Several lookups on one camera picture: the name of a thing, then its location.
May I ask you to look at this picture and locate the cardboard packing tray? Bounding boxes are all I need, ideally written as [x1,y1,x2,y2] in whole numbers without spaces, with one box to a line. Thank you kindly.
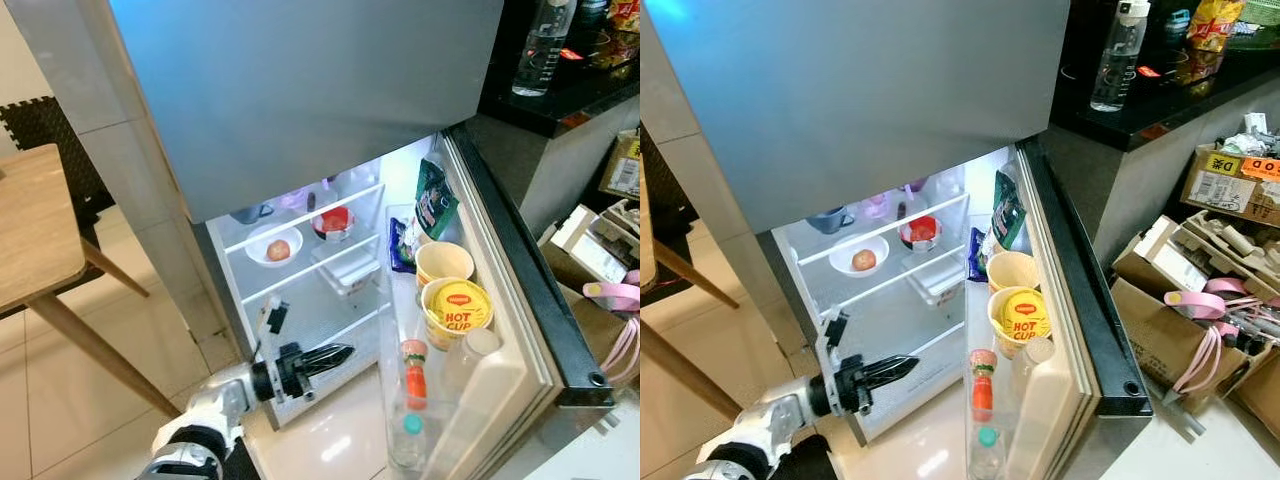
[600,197,641,243]
[1184,209,1280,303]

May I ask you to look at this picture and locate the wooden dining table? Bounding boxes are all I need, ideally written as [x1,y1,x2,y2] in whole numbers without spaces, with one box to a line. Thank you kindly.
[640,168,747,423]
[0,143,182,421]

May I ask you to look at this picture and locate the clear water bottle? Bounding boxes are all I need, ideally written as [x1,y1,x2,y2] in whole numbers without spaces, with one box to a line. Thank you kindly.
[511,0,579,99]
[1089,0,1152,114]

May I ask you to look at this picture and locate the blue food packet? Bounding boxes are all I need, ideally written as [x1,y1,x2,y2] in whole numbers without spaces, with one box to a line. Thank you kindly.
[967,227,994,284]
[387,217,420,274]

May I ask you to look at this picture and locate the clear bottle with teal cap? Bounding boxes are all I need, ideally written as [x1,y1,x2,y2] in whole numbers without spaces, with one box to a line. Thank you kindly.
[387,410,432,473]
[964,425,1007,480]

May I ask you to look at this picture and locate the black foam puzzle mat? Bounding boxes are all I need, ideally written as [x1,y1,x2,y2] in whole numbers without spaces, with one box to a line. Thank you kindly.
[650,128,703,296]
[0,96,117,227]

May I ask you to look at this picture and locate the white bowl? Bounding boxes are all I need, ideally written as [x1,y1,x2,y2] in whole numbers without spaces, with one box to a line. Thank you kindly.
[244,225,304,269]
[829,235,890,279]

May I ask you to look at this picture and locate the clear plastic container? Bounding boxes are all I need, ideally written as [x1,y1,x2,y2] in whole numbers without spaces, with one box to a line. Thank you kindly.
[899,249,967,307]
[309,235,382,297]

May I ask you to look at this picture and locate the black kitchen counter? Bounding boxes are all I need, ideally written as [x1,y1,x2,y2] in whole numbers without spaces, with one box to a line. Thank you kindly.
[477,0,641,140]
[1049,0,1280,154]

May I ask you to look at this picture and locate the white box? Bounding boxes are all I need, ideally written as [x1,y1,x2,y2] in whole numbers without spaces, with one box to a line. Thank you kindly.
[1114,214,1212,297]
[547,202,630,287]

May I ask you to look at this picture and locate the pink object with cords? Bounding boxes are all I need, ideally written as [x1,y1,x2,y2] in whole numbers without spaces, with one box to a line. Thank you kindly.
[1164,277,1263,397]
[582,268,641,387]

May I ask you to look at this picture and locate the clear bottle with beige cap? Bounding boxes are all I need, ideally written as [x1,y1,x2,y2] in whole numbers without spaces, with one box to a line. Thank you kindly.
[1009,336,1057,403]
[439,326,504,403]

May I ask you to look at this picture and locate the labelled cardboard box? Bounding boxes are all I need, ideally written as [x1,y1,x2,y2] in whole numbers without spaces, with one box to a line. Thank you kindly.
[599,129,641,200]
[1179,144,1280,230]

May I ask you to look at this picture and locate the fridge lower door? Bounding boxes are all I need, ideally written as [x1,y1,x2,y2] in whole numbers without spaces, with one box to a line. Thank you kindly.
[380,124,617,480]
[964,138,1154,480]

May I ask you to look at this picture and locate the grey fridge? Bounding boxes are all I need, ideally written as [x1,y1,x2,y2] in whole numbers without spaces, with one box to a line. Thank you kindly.
[640,0,1154,480]
[5,0,616,480]

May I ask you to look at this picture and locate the green basket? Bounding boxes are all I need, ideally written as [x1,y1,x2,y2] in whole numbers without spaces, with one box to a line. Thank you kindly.
[1224,18,1280,53]

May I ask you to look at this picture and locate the green snack bag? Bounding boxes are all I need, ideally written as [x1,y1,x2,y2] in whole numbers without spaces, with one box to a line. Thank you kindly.
[989,169,1030,252]
[412,157,462,242]

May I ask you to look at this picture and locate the brown open carton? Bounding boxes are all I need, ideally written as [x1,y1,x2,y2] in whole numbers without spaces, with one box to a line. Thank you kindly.
[539,240,627,383]
[1109,270,1217,393]

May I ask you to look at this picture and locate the grey fridge upper door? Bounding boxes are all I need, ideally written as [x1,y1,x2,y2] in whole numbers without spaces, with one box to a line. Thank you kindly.
[640,0,1072,237]
[105,0,507,224]

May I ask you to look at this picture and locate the plain yellow noodle cup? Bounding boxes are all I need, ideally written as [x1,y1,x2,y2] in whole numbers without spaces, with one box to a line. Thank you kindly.
[414,240,477,292]
[985,250,1042,297]

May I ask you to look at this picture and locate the yellow hot cup noodle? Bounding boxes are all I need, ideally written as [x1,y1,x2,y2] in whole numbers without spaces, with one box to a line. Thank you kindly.
[987,286,1054,360]
[419,277,495,352]

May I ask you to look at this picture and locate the red sauce bottle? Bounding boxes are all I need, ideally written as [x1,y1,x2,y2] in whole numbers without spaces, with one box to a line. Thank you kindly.
[967,348,1000,424]
[399,338,432,412]

